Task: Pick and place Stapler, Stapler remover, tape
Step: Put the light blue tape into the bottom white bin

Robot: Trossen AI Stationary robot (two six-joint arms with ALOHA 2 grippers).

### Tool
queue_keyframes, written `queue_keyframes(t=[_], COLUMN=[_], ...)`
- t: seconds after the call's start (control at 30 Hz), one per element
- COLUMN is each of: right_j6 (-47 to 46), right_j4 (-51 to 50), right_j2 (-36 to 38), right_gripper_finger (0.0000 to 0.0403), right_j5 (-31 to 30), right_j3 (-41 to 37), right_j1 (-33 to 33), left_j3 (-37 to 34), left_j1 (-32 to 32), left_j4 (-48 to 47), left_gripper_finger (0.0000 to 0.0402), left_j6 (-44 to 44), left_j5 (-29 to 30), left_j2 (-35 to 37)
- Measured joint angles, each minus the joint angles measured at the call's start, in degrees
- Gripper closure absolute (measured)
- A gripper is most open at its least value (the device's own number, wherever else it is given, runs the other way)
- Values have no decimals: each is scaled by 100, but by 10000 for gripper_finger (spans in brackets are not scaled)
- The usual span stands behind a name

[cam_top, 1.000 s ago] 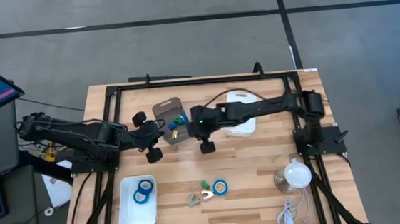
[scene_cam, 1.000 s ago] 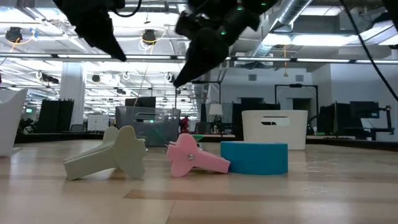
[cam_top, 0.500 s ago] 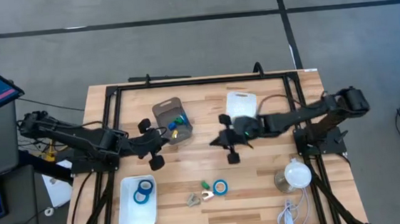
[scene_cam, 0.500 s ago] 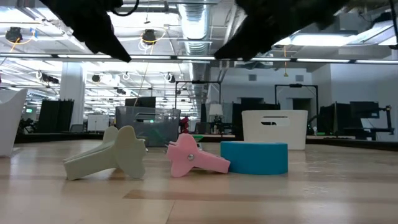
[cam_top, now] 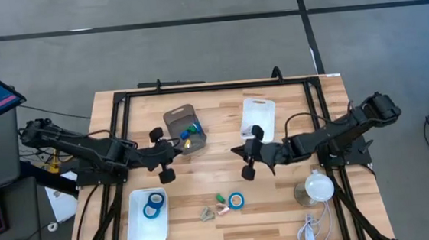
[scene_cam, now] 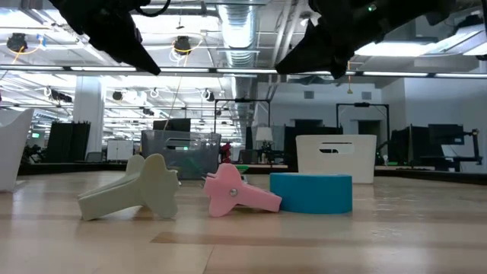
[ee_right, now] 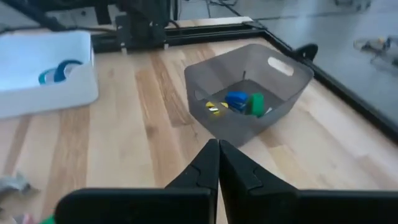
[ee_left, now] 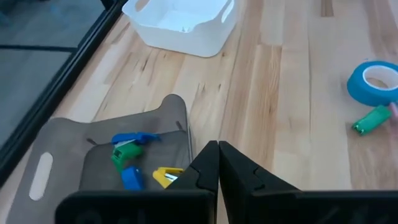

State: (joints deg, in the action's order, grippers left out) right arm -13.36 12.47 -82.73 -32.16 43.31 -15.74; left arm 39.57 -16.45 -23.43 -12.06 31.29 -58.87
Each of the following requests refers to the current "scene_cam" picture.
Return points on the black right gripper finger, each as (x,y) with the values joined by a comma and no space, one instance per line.
(304,47)
(316,64)

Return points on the green curved stapler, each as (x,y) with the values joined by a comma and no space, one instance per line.
(192,164)

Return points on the yellow hanging pendant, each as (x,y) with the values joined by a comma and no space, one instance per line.
(349,91)

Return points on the red object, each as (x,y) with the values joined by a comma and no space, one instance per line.
(226,152)

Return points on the wooden table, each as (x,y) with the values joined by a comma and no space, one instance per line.
(270,166)

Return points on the white cabinet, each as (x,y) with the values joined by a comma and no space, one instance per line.
(119,151)

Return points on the white shade desk lamp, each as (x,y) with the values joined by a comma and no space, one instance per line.
(264,134)

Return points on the small white plastic bin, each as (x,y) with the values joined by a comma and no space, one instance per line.
(357,163)

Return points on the black partition panel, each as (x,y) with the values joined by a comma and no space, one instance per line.
(68,142)
(289,148)

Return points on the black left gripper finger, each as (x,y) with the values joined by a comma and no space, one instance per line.
(135,47)
(118,53)

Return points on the black ceiling device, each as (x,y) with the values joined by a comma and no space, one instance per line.
(17,42)
(182,43)

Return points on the large white plastic bin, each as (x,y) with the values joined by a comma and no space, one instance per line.
(11,152)

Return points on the black monitor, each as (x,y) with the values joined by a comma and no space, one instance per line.
(175,125)

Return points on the long ceiling light strip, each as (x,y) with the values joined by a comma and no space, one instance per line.
(247,71)

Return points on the silver ventilation duct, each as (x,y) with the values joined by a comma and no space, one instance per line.
(239,30)

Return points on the blue tape roll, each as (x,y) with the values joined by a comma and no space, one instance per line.
(312,194)

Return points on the grey translucent plastic bin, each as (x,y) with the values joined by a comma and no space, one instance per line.
(198,152)

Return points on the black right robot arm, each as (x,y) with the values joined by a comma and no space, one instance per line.
(418,11)

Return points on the dark equipment workstation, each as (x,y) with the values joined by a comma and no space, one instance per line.
(445,135)

